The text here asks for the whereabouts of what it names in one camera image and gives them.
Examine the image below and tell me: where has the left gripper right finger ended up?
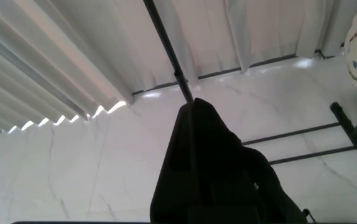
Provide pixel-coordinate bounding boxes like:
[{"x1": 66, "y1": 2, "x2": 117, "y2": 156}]
[{"x1": 198, "y1": 174, "x2": 266, "y2": 222}]

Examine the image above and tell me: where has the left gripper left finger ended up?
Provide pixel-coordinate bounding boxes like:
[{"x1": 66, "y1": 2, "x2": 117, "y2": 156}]
[{"x1": 149, "y1": 102, "x2": 202, "y2": 222}]

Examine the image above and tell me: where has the black garment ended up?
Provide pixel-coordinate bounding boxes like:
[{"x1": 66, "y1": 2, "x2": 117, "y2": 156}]
[{"x1": 192, "y1": 97, "x2": 307, "y2": 223}]

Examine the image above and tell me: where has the black clothes rack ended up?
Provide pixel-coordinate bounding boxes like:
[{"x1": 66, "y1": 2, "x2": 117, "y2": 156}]
[{"x1": 142, "y1": 0, "x2": 357, "y2": 175}]

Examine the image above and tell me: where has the white curtain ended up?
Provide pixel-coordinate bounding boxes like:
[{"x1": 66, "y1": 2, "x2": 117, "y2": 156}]
[{"x1": 0, "y1": 0, "x2": 357, "y2": 139}]

